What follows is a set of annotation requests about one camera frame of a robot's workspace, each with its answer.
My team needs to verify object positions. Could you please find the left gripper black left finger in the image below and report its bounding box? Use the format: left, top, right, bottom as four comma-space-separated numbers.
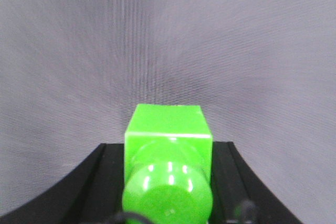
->
1, 144, 124, 223

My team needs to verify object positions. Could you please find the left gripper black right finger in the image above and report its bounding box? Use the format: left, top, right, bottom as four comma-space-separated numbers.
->
209, 142, 301, 223

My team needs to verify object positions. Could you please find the green toy block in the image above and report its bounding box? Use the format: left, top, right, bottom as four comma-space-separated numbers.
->
122, 104, 213, 223

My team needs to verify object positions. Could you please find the black conveyor belt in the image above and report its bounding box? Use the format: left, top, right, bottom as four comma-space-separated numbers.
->
1, 0, 335, 223

